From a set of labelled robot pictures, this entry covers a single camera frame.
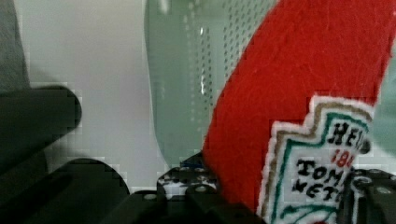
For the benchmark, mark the green plastic strainer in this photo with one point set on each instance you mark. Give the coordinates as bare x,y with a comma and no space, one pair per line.
193,49

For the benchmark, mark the red felt ketchup bottle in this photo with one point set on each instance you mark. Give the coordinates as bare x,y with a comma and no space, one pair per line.
296,110

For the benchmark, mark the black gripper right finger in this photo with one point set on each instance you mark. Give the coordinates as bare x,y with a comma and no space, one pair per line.
369,198

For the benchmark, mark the black pot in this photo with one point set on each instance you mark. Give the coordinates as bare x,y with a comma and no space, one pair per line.
83,191

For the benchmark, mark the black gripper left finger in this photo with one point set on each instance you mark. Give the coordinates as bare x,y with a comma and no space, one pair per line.
186,195

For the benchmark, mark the black round bowl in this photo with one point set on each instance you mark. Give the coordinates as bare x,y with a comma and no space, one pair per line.
33,119

